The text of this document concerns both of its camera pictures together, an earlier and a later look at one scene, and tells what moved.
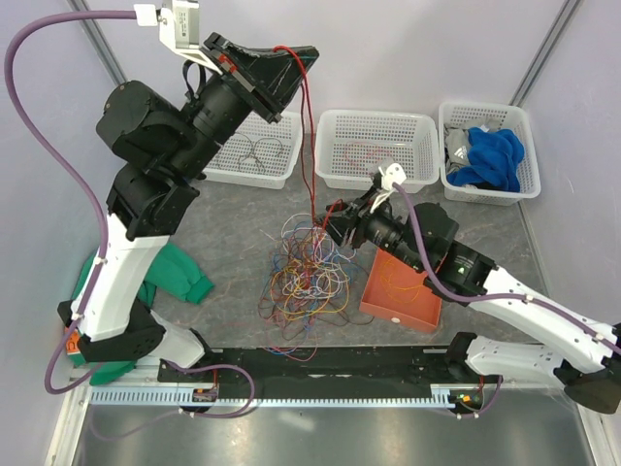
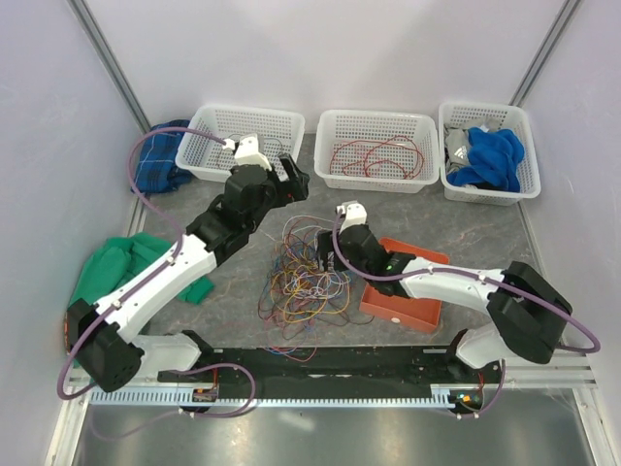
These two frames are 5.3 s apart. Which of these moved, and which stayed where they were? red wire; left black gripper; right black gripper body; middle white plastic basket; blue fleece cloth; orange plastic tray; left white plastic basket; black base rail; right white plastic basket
Moved: red wire; left black gripper; right black gripper body
Stayed: right white plastic basket; black base rail; middle white plastic basket; orange plastic tray; left white plastic basket; blue fleece cloth
